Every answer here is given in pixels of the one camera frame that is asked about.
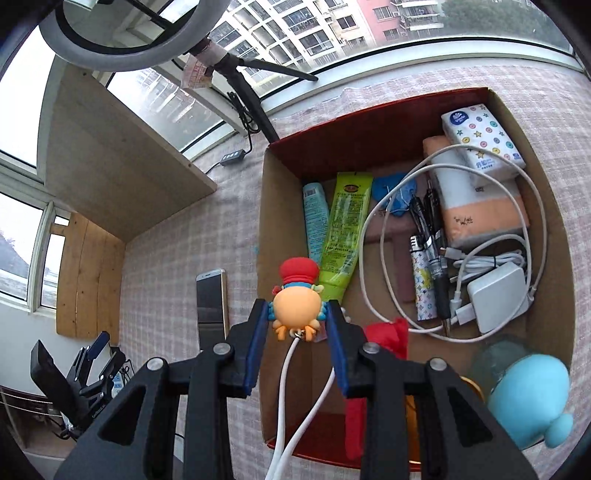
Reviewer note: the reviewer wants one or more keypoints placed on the red cardboard box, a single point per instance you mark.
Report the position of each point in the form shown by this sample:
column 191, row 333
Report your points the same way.
column 286, row 207

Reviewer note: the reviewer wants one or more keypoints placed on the red cloth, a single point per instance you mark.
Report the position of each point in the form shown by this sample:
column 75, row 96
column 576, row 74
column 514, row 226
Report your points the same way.
column 388, row 337

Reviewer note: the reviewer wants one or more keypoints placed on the white window frame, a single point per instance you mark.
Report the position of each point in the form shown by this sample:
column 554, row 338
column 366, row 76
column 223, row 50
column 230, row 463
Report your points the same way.
column 46, row 221

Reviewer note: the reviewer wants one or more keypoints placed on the blue plastic clip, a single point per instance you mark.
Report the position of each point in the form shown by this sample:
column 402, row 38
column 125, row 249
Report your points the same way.
column 390, row 191

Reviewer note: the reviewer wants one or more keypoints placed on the light wooden board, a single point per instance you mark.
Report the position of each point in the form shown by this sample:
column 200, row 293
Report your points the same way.
column 120, row 161

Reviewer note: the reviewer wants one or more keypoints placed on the white charger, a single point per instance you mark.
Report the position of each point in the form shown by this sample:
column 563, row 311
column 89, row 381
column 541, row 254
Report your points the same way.
column 498, row 295

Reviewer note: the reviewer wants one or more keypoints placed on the paper tag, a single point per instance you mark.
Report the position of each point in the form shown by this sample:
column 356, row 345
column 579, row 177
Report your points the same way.
column 196, row 74

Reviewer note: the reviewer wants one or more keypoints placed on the dotted white tissue pack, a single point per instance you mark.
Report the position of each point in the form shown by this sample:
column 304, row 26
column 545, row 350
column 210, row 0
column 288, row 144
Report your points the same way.
column 485, row 136

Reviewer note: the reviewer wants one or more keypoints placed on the green tube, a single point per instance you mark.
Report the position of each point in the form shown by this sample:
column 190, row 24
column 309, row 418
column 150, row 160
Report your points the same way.
column 344, row 230

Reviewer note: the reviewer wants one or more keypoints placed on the peach tissue pack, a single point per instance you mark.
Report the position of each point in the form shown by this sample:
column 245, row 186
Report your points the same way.
column 475, row 207

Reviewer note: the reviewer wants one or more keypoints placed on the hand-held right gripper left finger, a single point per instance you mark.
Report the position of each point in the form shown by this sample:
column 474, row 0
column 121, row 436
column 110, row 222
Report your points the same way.
column 256, row 350

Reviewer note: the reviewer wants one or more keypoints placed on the light blue tube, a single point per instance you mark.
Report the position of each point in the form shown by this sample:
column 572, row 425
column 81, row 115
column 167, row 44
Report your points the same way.
column 316, row 221

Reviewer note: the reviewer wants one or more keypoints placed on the orange toy figure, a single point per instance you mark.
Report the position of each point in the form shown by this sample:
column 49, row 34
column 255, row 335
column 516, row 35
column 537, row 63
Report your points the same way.
column 298, row 309

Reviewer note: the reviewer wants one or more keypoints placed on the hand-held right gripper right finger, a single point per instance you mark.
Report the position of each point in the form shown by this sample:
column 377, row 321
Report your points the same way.
column 339, row 355

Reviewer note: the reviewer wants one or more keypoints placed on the gold-edged smartphone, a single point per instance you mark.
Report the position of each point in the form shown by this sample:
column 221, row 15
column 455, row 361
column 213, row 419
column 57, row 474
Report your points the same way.
column 212, row 304

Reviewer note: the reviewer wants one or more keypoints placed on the light blue bulb toy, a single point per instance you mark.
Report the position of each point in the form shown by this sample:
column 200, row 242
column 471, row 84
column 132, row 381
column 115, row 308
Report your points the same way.
column 531, row 397

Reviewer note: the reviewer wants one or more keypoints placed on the apartment buildings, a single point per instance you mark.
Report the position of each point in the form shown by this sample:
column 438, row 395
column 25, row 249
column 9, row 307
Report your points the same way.
column 323, row 27

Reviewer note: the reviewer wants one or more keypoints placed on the pine wood panel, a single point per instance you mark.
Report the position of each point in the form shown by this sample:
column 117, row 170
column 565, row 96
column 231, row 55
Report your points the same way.
column 87, row 277

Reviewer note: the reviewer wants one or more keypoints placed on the black pen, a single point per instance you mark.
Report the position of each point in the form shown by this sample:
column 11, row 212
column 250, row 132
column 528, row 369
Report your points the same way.
column 435, row 207
column 441, row 286

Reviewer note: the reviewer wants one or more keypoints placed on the patterned lighter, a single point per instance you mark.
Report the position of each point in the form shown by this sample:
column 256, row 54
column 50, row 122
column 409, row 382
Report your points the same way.
column 422, row 286

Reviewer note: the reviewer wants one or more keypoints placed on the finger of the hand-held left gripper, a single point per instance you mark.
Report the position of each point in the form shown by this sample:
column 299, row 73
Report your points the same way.
column 97, row 346
column 111, row 367

